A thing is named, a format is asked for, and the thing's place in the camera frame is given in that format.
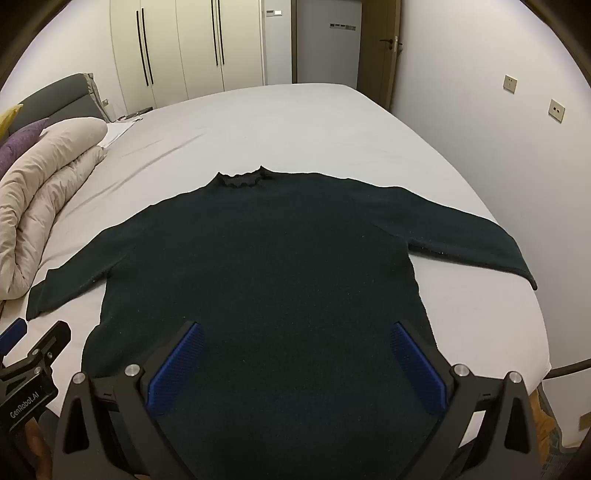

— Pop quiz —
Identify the white folded sheet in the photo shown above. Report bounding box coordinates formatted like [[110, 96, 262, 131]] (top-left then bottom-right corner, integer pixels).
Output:
[[98, 121, 135, 149]]

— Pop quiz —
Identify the dark grey headboard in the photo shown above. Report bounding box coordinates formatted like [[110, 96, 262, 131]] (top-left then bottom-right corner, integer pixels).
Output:
[[8, 73, 110, 135]]

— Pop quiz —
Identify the beige wall socket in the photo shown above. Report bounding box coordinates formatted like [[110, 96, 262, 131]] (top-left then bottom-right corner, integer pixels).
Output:
[[548, 99, 565, 123]]

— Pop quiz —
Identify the cream wardrobe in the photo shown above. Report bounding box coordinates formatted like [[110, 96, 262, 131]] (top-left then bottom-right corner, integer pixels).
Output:
[[109, 0, 295, 113]]

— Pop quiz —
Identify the white bed mattress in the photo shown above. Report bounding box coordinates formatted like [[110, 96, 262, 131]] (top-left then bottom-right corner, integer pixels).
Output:
[[1, 84, 550, 391]]

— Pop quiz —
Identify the yellow pillow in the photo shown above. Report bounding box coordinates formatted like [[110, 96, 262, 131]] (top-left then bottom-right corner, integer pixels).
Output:
[[0, 104, 23, 139]]

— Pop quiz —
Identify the brown wooden door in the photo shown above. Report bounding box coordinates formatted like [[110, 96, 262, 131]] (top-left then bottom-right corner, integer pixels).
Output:
[[356, 0, 403, 110]]

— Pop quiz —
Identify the dark green knit sweater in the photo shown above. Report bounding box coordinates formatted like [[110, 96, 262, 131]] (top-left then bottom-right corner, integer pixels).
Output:
[[26, 169, 531, 479]]

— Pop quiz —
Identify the beige folded duvet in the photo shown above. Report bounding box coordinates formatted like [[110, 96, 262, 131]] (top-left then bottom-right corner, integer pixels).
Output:
[[1, 117, 107, 301]]

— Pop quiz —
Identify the purple pillow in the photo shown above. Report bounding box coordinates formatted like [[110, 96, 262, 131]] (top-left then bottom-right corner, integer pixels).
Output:
[[0, 118, 49, 178]]

